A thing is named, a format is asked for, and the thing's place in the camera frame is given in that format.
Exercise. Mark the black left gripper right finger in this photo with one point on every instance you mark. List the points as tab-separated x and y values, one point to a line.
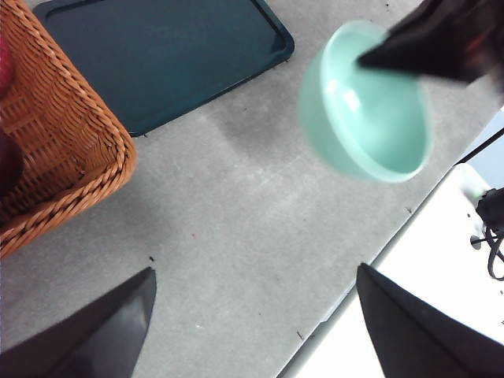
425	338

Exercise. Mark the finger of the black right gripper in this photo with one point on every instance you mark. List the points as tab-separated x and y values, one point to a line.
456	12
425	55

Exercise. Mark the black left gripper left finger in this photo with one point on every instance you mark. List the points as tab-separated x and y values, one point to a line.
86	338

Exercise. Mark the teal ribbed bowl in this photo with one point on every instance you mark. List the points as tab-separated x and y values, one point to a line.
378	134

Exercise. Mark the dark purple plum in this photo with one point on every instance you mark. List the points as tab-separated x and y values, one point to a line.
8	165

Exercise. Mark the brown wicker basket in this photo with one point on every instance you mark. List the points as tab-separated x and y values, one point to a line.
59	130

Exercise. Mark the black rectangular tray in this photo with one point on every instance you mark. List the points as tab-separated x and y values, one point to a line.
165	59

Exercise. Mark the red apple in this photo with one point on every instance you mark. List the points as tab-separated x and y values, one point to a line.
4	71

